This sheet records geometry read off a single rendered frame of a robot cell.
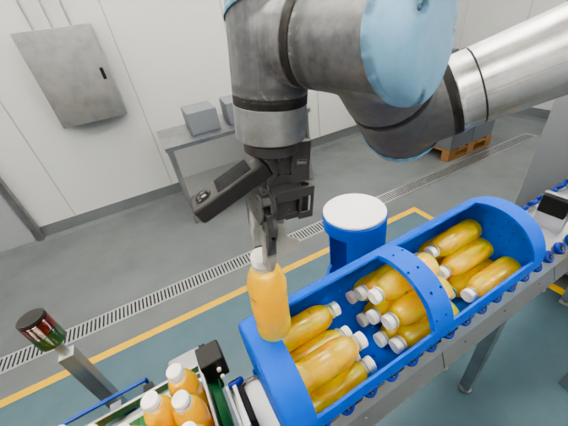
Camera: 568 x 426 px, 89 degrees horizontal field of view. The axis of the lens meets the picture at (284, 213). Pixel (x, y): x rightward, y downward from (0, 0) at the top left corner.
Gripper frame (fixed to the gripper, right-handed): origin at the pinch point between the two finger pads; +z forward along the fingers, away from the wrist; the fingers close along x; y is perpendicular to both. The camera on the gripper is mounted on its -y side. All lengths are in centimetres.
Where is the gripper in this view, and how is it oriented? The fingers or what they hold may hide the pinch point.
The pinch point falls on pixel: (261, 257)
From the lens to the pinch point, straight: 48.8
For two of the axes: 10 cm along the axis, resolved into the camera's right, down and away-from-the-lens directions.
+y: 9.1, -2.2, 3.4
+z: 0.0, 8.3, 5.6
